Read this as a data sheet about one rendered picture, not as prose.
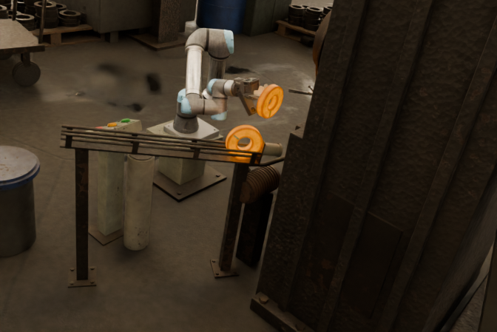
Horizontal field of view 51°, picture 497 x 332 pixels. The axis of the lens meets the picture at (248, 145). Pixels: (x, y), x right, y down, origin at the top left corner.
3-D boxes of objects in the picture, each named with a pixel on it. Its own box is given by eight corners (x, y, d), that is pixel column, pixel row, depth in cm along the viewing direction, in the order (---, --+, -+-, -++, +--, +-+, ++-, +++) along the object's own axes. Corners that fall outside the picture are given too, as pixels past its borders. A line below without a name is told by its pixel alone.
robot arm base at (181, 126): (167, 126, 300) (168, 111, 295) (184, 117, 311) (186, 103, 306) (186, 136, 293) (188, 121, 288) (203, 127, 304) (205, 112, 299)
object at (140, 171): (153, 244, 260) (160, 154, 235) (134, 254, 252) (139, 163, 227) (137, 231, 266) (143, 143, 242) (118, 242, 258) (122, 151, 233)
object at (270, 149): (279, 160, 225) (284, 148, 222) (260, 157, 222) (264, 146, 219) (276, 152, 230) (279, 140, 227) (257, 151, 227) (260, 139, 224)
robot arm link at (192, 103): (184, 21, 260) (181, 106, 239) (206, 23, 262) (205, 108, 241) (183, 35, 271) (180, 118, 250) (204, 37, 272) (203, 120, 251)
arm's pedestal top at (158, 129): (145, 134, 303) (146, 128, 301) (186, 120, 325) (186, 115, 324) (183, 157, 286) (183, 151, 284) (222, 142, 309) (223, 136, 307)
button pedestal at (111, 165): (137, 228, 269) (144, 122, 239) (98, 248, 252) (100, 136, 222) (118, 214, 277) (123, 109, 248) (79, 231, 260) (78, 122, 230)
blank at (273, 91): (287, 84, 232) (281, 81, 234) (267, 89, 221) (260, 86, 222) (278, 115, 239) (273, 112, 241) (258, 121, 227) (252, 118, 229)
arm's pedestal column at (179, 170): (133, 171, 314) (135, 133, 302) (182, 151, 343) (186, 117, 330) (178, 202, 294) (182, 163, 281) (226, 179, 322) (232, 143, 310)
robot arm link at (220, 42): (197, 103, 303) (206, 23, 265) (222, 105, 305) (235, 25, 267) (197, 117, 294) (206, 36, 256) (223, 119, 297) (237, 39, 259)
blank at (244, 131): (244, 166, 223) (242, 162, 226) (270, 141, 220) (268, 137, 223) (219, 146, 215) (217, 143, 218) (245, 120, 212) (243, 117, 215)
